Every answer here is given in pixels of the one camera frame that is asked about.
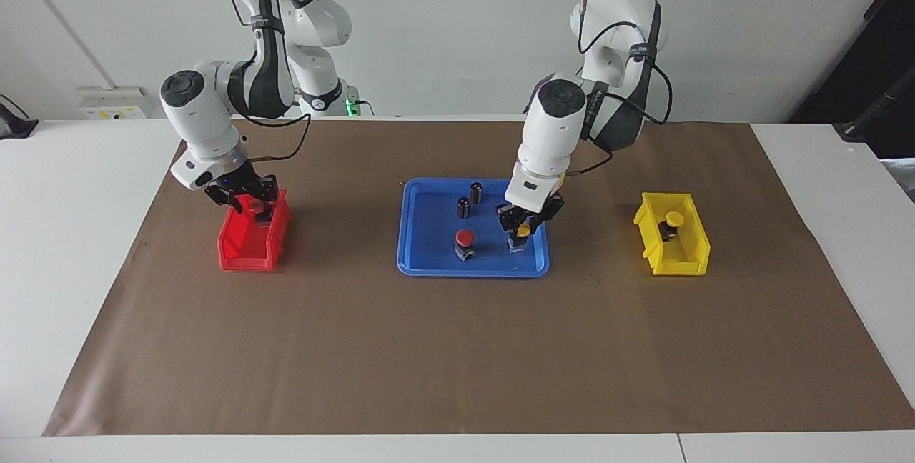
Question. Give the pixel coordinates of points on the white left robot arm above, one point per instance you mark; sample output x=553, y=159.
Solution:
x=554, y=134

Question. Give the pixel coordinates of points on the yellow push button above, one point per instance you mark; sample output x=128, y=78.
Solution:
x=524, y=231
x=674, y=218

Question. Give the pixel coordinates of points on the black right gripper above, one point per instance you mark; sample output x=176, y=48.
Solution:
x=241, y=183

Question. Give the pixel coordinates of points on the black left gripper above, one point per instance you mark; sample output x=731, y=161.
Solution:
x=532, y=216

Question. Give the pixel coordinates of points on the brown paper mat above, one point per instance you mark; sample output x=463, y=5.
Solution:
x=457, y=349

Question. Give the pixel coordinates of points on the black cylindrical capacitor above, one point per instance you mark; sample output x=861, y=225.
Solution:
x=463, y=207
x=476, y=192

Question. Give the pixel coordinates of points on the white wall power outlet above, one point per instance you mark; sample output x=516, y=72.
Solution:
x=114, y=102

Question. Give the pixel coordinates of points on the black clamp mount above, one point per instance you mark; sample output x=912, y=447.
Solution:
x=14, y=127

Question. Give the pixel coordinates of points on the red plastic bin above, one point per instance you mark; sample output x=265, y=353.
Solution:
x=236, y=252

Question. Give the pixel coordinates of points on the yellow plastic bin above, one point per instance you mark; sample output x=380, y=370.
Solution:
x=697, y=259

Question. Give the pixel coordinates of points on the blue plastic tray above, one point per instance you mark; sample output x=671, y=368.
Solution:
x=429, y=256

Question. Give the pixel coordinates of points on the red push button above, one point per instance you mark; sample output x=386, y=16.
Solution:
x=254, y=206
x=465, y=236

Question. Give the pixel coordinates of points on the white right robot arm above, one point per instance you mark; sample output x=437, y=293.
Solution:
x=200, y=113

